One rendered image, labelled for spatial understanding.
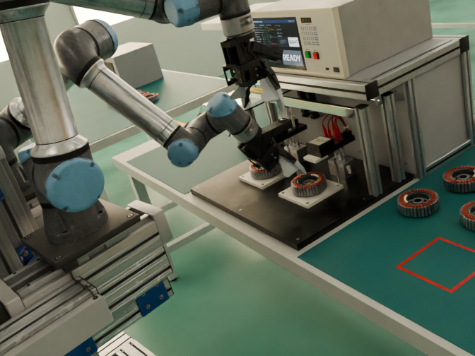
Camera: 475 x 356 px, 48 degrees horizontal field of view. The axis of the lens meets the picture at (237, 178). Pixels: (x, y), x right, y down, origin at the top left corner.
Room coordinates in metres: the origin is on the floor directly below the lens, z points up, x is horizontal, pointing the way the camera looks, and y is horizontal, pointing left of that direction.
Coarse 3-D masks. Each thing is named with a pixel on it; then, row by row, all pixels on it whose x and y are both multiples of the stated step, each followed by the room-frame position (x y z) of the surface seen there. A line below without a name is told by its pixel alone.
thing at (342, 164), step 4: (328, 160) 1.62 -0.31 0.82; (332, 160) 1.61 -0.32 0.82; (336, 160) 1.60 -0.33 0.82; (340, 160) 1.60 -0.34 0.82; (348, 160) 1.58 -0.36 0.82; (352, 160) 1.58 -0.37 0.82; (332, 164) 1.61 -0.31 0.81; (340, 164) 1.57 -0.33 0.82; (344, 164) 1.56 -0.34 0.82; (348, 164) 1.57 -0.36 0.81; (352, 164) 1.58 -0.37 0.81; (332, 168) 1.61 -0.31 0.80; (340, 168) 1.58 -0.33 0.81; (344, 168) 1.56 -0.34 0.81; (352, 168) 1.58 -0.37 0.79; (332, 172) 1.62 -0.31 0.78; (340, 172) 1.58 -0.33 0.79; (344, 172) 1.56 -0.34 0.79; (352, 172) 1.57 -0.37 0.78; (356, 172) 1.58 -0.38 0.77; (336, 176) 1.60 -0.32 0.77; (340, 176) 1.58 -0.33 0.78; (344, 176) 1.56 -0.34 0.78; (348, 176) 1.57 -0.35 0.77
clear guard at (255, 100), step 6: (234, 90) 1.90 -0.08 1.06; (282, 90) 1.73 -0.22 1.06; (288, 90) 1.72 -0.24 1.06; (252, 96) 1.76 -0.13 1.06; (258, 96) 1.75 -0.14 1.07; (240, 102) 1.73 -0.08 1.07; (252, 102) 1.69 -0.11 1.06; (258, 102) 1.68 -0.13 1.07; (204, 108) 1.81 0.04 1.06; (246, 108) 1.65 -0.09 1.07; (228, 132) 1.61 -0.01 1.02
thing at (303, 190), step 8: (304, 176) 1.57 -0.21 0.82; (312, 176) 1.56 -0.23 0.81; (320, 176) 1.53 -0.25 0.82; (296, 184) 1.52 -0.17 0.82; (304, 184) 1.53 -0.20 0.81; (312, 184) 1.49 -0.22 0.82; (320, 184) 1.49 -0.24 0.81; (296, 192) 1.51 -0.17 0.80; (304, 192) 1.49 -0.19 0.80; (312, 192) 1.49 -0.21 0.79
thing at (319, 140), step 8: (320, 136) 1.60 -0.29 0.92; (344, 136) 1.61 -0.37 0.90; (352, 136) 1.59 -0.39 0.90; (312, 144) 1.56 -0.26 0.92; (320, 144) 1.54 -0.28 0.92; (328, 144) 1.55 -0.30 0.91; (336, 144) 1.56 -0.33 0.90; (344, 144) 1.57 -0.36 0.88; (312, 152) 1.56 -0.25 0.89; (320, 152) 1.53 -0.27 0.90; (328, 152) 1.54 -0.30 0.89; (344, 152) 1.58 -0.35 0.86; (312, 160) 1.53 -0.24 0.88; (320, 160) 1.53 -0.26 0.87; (344, 160) 1.58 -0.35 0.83
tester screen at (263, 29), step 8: (256, 24) 1.85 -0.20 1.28; (264, 24) 1.81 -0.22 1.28; (272, 24) 1.77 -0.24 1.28; (280, 24) 1.73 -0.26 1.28; (288, 24) 1.69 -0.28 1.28; (256, 32) 1.86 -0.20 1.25; (264, 32) 1.82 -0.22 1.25; (272, 32) 1.78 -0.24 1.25; (280, 32) 1.74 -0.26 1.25; (288, 32) 1.70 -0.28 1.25; (296, 32) 1.66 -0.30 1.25; (256, 40) 1.87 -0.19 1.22; (264, 40) 1.83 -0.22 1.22; (272, 40) 1.78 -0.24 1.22; (280, 48) 1.75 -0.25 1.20; (288, 48) 1.71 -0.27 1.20; (296, 48) 1.68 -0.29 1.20; (272, 64) 1.81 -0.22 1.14; (280, 64) 1.77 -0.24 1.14
